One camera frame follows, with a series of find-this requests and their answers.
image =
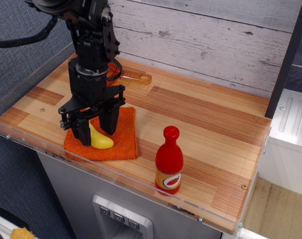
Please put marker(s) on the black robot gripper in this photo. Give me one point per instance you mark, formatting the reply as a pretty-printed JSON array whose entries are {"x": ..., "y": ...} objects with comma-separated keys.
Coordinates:
[{"x": 91, "y": 97}]

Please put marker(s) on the black and yellow bag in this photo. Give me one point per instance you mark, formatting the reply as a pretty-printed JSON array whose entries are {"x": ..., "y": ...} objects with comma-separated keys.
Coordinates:
[{"x": 12, "y": 227}]

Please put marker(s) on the red toy sauce bottle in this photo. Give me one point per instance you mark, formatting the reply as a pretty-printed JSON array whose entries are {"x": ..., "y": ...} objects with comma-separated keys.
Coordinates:
[{"x": 169, "y": 162}]

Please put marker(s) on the orange woven cloth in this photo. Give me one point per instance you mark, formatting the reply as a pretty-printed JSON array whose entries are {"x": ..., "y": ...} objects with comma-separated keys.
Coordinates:
[{"x": 124, "y": 138}]

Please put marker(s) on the toy fridge water dispenser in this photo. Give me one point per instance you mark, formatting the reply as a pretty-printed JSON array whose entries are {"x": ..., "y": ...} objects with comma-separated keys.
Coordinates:
[{"x": 118, "y": 222}]

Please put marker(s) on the orange transparent pot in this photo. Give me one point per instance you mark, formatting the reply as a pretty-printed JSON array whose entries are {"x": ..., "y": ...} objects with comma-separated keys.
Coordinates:
[{"x": 116, "y": 76}]

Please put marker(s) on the dark grey right post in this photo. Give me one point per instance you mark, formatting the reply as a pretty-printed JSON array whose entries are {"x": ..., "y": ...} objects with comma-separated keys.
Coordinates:
[{"x": 286, "y": 66}]

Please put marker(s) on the white toy sink unit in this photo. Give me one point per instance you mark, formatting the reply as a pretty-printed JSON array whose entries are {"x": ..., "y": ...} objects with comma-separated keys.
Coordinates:
[{"x": 281, "y": 160}]

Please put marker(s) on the clear acrylic table guard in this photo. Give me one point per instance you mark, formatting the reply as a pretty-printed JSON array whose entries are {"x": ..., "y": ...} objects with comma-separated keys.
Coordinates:
[{"x": 213, "y": 87}]

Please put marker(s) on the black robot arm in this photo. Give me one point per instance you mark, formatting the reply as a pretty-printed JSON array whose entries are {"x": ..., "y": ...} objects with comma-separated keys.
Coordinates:
[{"x": 90, "y": 24}]

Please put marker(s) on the yellow toy banana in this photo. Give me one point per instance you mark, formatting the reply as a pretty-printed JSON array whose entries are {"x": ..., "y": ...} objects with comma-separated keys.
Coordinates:
[{"x": 99, "y": 140}]

